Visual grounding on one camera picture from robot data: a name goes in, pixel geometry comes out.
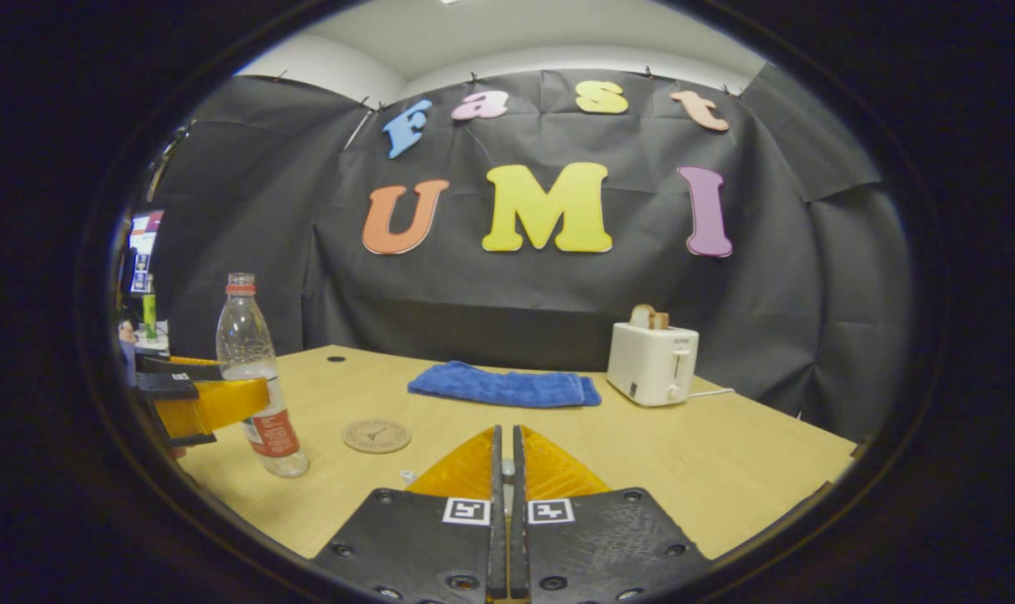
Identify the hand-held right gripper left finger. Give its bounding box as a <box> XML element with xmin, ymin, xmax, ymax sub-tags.
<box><xmin>313</xmin><ymin>425</ymin><xmax>508</xmax><ymax>603</ymax></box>

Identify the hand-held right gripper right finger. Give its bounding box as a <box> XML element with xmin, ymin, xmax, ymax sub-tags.
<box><xmin>507</xmin><ymin>425</ymin><xmax>714</xmax><ymax>603</ymax></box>

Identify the clear plastic water bottle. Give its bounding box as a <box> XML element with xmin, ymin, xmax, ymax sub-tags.
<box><xmin>216</xmin><ymin>273</ymin><xmax>310</xmax><ymax>479</ymax></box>

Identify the round cork coaster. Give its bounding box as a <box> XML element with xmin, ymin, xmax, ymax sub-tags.
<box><xmin>342</xmin><ymin>419</ymin><xmax>412</xmax><ymax>455</ymax></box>

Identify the computer monitor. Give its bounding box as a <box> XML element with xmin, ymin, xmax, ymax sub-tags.
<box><xmin>126</xmin><ymin>210</ymin><xmax>164</xmax><ymax>294</ymax></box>

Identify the blue folded towel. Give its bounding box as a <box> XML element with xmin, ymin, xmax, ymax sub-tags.
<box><xmin>407</xmin><ymin>361</ymin><xmax>602</xmax><ymax>409</ymax></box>

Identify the white toaster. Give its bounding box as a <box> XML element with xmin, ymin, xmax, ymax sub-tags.
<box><xmin>606</xmin><ymin>322</ymin><xmax>700</xmax><ymax>409</ymax></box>

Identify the black backdrop cloth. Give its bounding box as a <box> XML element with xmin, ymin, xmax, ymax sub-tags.
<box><xmin>151</xmin><ymin>67</ymin><xmax>911</xmax><ymax>445</ymax></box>

